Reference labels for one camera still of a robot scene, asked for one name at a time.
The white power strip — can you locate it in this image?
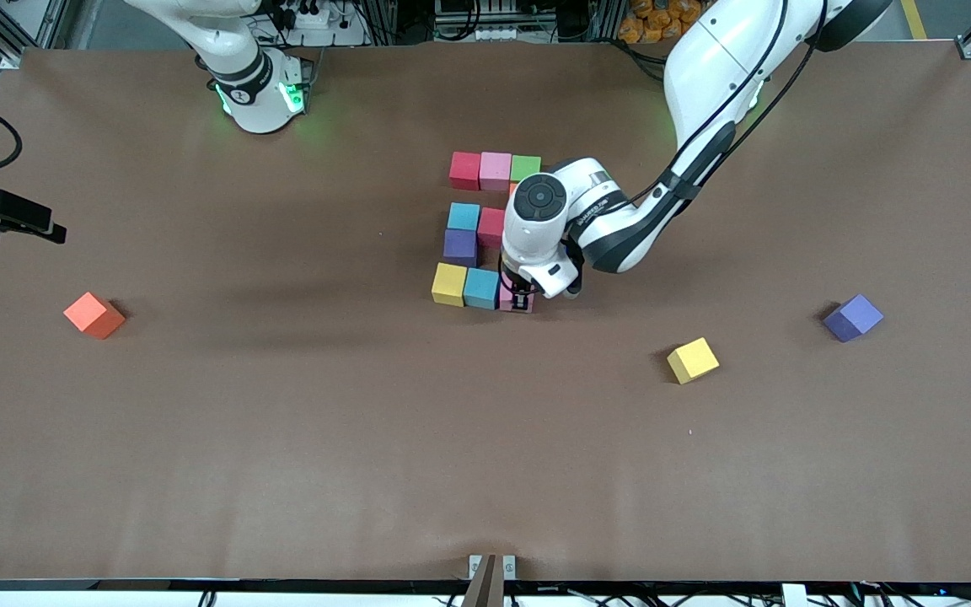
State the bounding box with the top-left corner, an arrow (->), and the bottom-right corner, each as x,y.
271,3 -> 336,31

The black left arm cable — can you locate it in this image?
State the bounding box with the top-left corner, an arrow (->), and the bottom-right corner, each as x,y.
620,0 -> 829,212

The yellow foam cube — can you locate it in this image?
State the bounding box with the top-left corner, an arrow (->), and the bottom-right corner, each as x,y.
667,337 -> 720,385
432,262 -> 469,307

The purple foam cube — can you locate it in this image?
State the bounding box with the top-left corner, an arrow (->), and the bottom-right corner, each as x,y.
443,228 -> 479,268
823,294 -> 884,343

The black base cable bundle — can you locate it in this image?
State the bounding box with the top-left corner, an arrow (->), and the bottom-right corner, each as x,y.
616,38 -> 670,85

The metal table edge bracket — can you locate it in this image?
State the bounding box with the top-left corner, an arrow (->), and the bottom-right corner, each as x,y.
469,554 -> 518,607

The red foam cube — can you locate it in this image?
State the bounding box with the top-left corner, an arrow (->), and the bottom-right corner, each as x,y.
450,152 -> 483,191
477,208 -> 507,250

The orange fruit bag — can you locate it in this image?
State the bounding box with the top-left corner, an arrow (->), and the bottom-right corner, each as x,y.
618,0 -> 710,45

